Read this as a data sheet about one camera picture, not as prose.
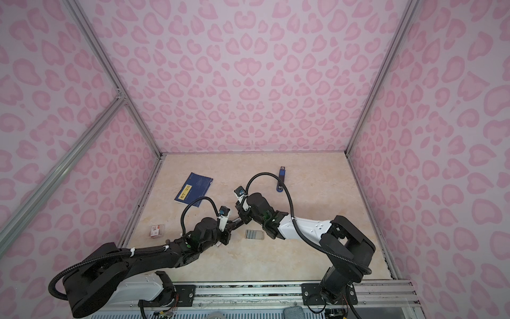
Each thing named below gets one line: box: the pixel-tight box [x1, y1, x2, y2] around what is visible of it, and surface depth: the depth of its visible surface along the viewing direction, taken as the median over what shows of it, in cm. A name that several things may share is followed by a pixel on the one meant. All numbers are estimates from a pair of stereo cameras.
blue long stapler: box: [276, 166, 286, 193], surface depth 109 cm
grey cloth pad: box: [282, 305, 306, 319], surface depth 69 cm
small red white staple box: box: [148, 224, 165, 239], surface depth 90 cm
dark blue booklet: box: [173, 172, 214, 208], surface depth 106 cm
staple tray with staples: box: [244, 229, 265, 240], surface depth 90 cm
